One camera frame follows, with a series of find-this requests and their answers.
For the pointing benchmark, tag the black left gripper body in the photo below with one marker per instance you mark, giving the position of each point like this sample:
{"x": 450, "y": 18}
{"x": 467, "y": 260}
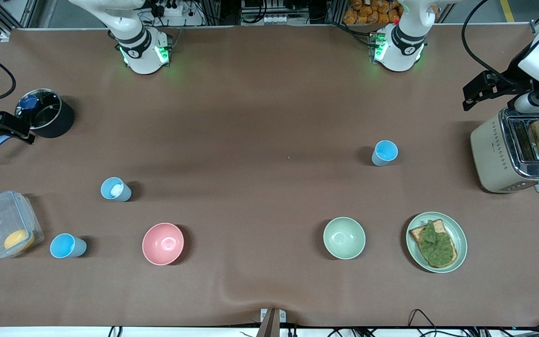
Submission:
{"x": 515, "y": 84}

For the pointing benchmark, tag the blue plastic cup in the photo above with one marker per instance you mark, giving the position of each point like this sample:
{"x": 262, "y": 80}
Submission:
{"x": 75, "y": 247}
{"x": 127, "y": 193}
{"x": 385, "y": 150}

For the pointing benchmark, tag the white ball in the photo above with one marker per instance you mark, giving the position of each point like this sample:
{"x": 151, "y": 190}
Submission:
{"x": 117, "y": 189}

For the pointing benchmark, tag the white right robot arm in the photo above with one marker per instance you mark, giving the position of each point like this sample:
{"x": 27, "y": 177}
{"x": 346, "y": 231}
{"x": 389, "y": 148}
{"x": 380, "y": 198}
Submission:
{"x": 141, "y": 56}

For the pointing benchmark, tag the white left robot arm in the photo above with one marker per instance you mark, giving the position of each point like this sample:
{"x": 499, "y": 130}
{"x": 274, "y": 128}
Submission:
{"x": 403, "y": 51}

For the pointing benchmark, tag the glass lid blue knob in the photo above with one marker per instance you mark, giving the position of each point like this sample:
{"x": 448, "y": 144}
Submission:
{"x": 45, "y": 114}

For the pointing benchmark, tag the beige chrome toaster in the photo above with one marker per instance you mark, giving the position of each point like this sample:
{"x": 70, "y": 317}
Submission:
{"x": 489, "y": 154}

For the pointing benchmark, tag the yellow round food piece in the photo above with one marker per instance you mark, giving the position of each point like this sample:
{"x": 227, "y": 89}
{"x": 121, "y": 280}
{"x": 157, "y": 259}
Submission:
{"x": 18, "y": 240}

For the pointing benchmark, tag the orange packaged snacks pile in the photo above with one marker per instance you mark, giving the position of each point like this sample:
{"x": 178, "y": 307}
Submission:
{"x": 367, "y": 11}

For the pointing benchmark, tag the pale green plate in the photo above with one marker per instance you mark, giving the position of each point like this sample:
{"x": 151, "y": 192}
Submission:
{"x": 460, "y": 241}

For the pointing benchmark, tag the toast slice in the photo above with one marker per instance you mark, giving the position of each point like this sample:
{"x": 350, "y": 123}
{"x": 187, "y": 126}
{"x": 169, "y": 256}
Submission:
{"x": 417, "y": 233}

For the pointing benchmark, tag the green lettuce leaf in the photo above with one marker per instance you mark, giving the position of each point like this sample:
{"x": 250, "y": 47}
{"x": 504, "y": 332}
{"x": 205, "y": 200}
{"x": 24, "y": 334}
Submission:
{"x": 435, "y": 245}

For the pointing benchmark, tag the pink bowl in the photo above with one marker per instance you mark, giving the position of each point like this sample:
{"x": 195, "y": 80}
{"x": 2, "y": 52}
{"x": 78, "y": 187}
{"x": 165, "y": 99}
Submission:
{"x": 163, "y": 243}

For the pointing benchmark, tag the white power strip with plugs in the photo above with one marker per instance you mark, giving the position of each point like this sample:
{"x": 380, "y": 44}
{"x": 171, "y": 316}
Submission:
{"x": 173, "y": 10}

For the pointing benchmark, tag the pale green bowl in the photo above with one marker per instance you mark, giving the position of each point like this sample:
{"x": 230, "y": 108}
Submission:
{"x": 344, "y": 238}

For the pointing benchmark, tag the small white power strip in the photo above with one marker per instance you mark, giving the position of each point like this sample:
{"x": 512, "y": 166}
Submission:
{"x": 276, "y": 20}

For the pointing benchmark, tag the brown table cover mat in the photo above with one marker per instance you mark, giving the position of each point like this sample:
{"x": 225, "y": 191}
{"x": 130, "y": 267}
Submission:
{"x": 260, "y": 224}

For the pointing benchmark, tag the metal mount bracket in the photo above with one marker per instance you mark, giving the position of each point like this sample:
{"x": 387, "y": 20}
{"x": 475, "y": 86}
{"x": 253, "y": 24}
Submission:
{"x": 272, "y": 325}

